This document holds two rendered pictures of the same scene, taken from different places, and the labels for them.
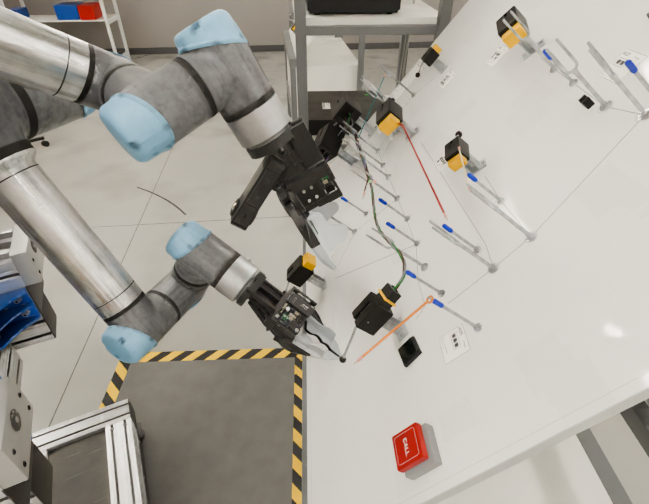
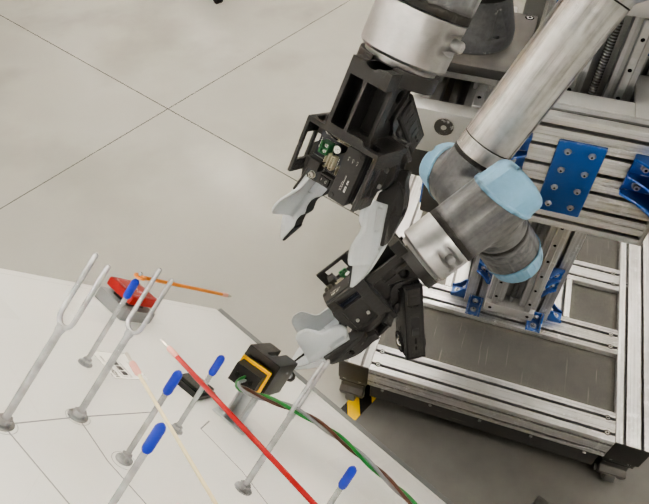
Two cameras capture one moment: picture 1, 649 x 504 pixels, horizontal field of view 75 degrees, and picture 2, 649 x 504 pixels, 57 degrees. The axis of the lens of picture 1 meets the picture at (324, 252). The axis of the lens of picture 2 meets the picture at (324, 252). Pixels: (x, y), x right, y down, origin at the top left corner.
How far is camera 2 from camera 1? 0.86 m
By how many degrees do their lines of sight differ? 85
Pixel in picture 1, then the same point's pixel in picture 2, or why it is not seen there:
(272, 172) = not seen: hidden behind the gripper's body
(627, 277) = not seen: outside the picture
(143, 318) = (445, 165)
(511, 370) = (22, 312)
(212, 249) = (463, 195)
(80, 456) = (589, 381)
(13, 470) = not seen: hidden behind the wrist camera
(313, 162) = (336, 117)
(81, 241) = (517, 71)
